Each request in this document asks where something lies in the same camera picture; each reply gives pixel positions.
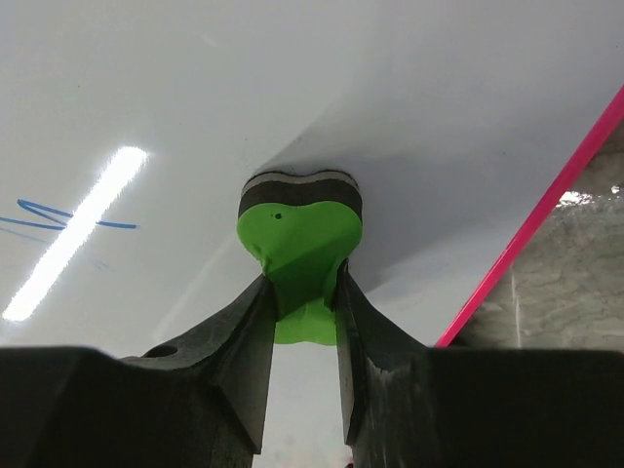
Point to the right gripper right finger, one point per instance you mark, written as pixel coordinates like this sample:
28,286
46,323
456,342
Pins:
405,404

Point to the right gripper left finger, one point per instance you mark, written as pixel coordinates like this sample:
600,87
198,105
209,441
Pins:
197,400

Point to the green whiteboard eraser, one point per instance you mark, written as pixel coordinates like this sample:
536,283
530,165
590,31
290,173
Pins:
300,229

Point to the pink framed whiteboard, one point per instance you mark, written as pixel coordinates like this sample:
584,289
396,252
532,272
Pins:
129,128

